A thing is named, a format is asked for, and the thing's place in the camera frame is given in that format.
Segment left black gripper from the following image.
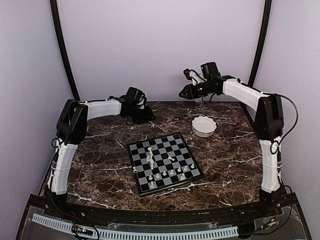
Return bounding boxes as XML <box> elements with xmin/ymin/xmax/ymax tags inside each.
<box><xmin>126</xmin><ymin>105</ymin><xmax>154</xmax><ymax>124</ymax></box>

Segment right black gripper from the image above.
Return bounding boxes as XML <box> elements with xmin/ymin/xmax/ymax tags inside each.
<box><xmin>178</xmin><ymin>81</ymin><xmax>215</xmax><ymax>100</ymax></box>

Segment white chess king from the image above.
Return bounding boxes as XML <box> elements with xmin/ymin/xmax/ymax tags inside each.
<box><xmin>148</xmin><ymin>146</ymin><xmax>153</xmax><ymax>157</ymax></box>

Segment white chess queen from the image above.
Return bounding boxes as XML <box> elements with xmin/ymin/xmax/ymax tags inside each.
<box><xmin>149</xmin><ymin>160</ymin><xmax>155</xmax><ymax>170</ymax></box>

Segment black and white chessboard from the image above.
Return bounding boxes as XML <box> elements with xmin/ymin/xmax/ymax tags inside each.
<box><xmin>126</xmin><ymin>132</ymin><xmax>204</xmax><ymax>197</ymax></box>

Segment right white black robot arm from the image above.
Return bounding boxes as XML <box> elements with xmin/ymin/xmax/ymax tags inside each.
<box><xmin>178</xmin><ymin>62</ymin><xmax>286</xmax><ymax>217</ymax></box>

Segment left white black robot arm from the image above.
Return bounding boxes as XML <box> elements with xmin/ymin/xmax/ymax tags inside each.
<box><xmin>47</xmin><ymin>87</ymin><xmax>155</xmax><ymax>196</ymax></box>

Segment white scalloped bowl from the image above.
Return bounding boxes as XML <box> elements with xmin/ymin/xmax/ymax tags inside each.
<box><xmin>191</xmin><ymin>116</ymin><xmax>217</xmax><ymax>138</ymax></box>

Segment right black frame post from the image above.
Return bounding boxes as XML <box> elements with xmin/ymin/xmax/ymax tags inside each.
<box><xmin>248</xmin><ymin>0</ymin><xmax>272</xmax><ymax>87</ymax></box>

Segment black frame post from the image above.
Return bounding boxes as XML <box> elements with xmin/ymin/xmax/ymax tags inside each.
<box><xmin>248</xmin><ymin>0</ymin><xmax>272</xmax><ymax>87</ymax></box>
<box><xmin>49</xmin><ymin>0</ymin><xmax>81</xmax><ymax>101</ymax></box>

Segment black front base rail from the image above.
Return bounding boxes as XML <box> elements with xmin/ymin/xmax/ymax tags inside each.
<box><xmin>27</xmin><ymin>193</ymin><xmax>298</xmax><ymax>226</ymax></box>

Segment left black frame post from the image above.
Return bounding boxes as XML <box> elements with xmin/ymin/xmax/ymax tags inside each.
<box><xmin>49</xmin><ymin>0</ymin><xmax>81</xmax><ymax>101</ymax></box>

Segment white slotted cable duct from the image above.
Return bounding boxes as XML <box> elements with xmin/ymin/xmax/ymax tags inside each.
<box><xmin>31</xmin><ymin>213</ymin><xmax>239</xmax><ymax>240</ymax></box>

